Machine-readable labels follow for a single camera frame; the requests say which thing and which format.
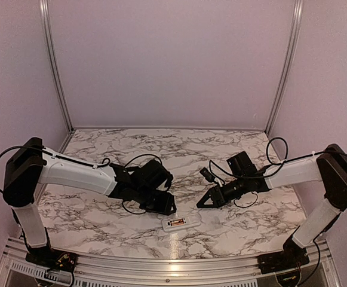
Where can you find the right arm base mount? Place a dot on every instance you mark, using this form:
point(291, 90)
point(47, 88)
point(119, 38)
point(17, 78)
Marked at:
point(283, 258)

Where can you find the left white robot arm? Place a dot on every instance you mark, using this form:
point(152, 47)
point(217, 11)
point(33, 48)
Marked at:
point(34, 164)

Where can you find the aluminium corner post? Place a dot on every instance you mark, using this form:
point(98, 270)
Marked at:
point(286, 68)
point(46, 23)

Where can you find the front aluminium rail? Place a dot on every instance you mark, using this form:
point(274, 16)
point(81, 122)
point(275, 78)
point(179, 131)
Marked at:
point(100, 270)

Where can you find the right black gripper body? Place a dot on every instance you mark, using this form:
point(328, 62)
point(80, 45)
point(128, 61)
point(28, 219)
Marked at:
point(226, 197)

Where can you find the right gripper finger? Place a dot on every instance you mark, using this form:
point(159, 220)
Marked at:
point(208, 195)
point(207, 204)

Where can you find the left aluminium corner post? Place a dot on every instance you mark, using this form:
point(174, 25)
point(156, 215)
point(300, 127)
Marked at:
point(46, 23)

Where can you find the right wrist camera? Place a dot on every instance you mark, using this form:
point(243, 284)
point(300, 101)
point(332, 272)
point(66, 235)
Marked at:
point(209, 177)

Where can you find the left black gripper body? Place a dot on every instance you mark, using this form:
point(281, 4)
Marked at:
point(155, 205)

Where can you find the right aluminium corner post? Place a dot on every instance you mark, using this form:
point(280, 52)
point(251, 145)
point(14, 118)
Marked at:
point(286, 68)

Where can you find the white remote control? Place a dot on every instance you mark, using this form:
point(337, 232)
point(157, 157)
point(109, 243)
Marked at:
point(191, 222)

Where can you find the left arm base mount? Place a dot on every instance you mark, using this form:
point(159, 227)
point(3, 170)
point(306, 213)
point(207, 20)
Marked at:
point(53, 259)

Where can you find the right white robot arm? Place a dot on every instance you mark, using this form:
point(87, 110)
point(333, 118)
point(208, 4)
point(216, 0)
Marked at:
point(328, 166)

